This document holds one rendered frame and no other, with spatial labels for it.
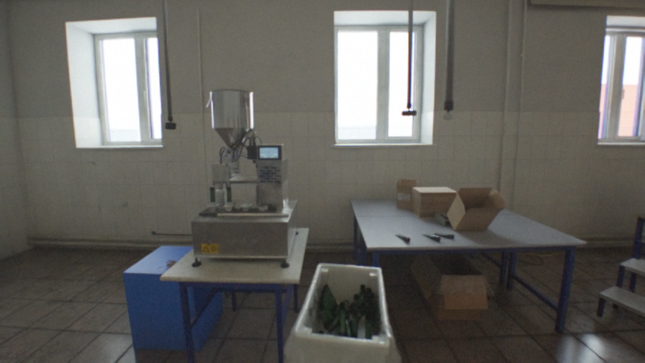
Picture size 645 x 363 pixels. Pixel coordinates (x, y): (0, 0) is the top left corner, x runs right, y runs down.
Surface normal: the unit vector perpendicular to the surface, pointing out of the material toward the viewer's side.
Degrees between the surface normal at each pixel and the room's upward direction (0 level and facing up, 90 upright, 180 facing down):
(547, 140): 90
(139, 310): 90
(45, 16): 90
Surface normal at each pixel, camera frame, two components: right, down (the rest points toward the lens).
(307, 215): -0.01, 0.11
